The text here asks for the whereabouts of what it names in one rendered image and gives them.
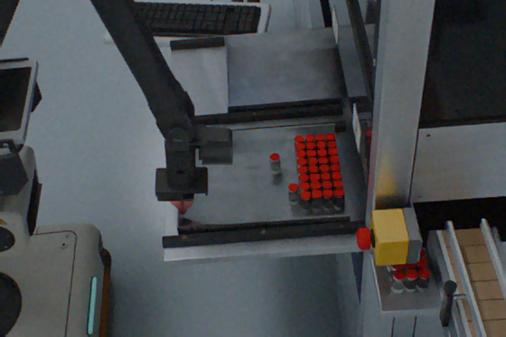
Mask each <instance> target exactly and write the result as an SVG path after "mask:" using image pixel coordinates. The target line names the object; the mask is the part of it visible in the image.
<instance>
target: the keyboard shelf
mask: <svg viewBox="0 0 506 337"><path fill-rule="evenodd" d="M134 1H135V2H139V3H140V2H151V3H159V4H160V3H178V4H201V5H221V6H222V5H228V6H230V5H235V6H236V5H242V6H243V5H249V6H251V5H253V6H261V13H260V17H259V20H258V27H257V31H256V33H266V32H267V28H268V25H269V20H270V16H271V5H270V4H259V3H232V2H212V0H134ZM153 37H154V39H155V42H156V44H157V45H158V47H170V41H172V40H178V39H188V38H192V37H171V36H153ZM103 43H105V44H113V45H115V43H114V42H113V41H112V39H111V36H110V34H109V32H108V30H107V31H106V33H105V35H104V37H103Z"/></svg>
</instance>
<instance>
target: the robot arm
mask: <svg viewBox="0 0 506 337"><path fill-rule="evenodd" d="M20 1H21V0H0V47H1V45H2V43H3V41H4V38H5V36H6V34H7V32H8V29H9V27H10V22H11V21H13V17H14V12H15V11H16V9H17V6H18V5H19V2H20ZM90 2H91V3H92V5H93V6H94V8H95V10H96V11H97V12H98V17H99V18H100V20H101V21H102V23H103V24H104V25H105V27H106V29H107V30H108V32H109V34H110V36H111V39H112V41H113V42H114V43H115V45H116V46H117V48H118V50H119V52H120V53H121V54H122V56H123V60H124V61H125V63H126V65H127V66H128V68H129V69H130V71H131V72H132V73H133V75H134V77H135V80H136V83H138V85H139V87H140V89H141V90H142V92H143V93H144V94H145V99H146V103H147V105H148V107H149V109H150V111H151V112H152V113H153V115H154V117H155V124H156V126H157V128H158V129H159V131H160V132H161V134H162V135H163V137H164V139H165V140H164V149H165V168H156V169H155V197H156V199H157V200H158V201H169V202H170V203H171V204H172V205H173V206H174V207H176V208H177V209H178V210H179V211H180V213H181V214H182V215H184V214H185V212H186V211H187V209H188V208H189V207H190V206H192V205H193V204H194V194H201V193H205V196H207V195H208V168H207V167H196V163H195V149H199V160H202V165H232V163H233V161H232V156H233V153H232V143H233V141H232V130H231V129H230V128H224V127H208V126H206V124H194V104H193V103H192V100H191V98H190V96H189V94H188V93H187V91H186V90H185V91H184V89H183V86H182V85H181V84H180V82H179V81H178V80H176V78H175V77H174V75H173V73H172V71H171V69H170V67H169V66H168V65H167V63H166V61H165V59H164V56H163V54H162V52H161V51H160V49H159V47H158V45H157V44H156V42H155V39H154V37H153V35H152V33H151V31H150V30H149V28H148V26H147V24H146V23H145V20H144V18H143V16H142V14H141V12H140V11H139V9H138V7H137V5H136V3H135V1H134V0H90Z"/></svg>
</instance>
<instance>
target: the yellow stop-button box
mask: <svg viewBox="0 0 506 337"><path fill-rule="evenodd" d="M370 234H371V237H372V242H371V243H370V244H371V246H372V249H373V254H374V257H375V263H376V265H377V266H386V265H397V264H406V262H407V264H414V263H416V262H417V254H418V249H419V243H420V237H419V233H418V229H417V224H416V220H415V217H414V213H413V208H403V209H388V210H377V211H372V213H371V220H370Z"/></svg>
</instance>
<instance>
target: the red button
mask: <svg viewBox="0 0 506 337"><path fill-rule="evenodd" d="M356 239H357V245H358V247H359V248H360V250H370V249H371V244H370V243H371V242H372V237H371V234H370V229H369V228H368V227H362V228H359V229H358V231H357V234H356Z"/></svg>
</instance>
